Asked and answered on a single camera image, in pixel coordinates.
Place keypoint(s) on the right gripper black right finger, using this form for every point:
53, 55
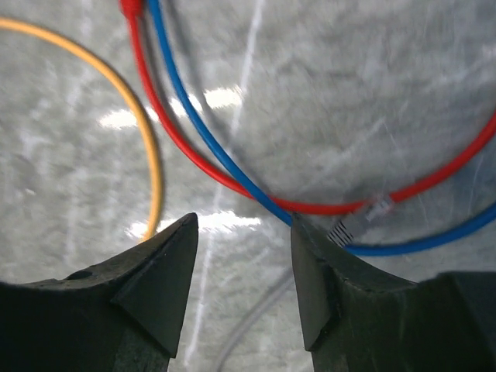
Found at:
356, 317

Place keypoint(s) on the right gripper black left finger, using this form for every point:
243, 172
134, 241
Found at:
123, 314

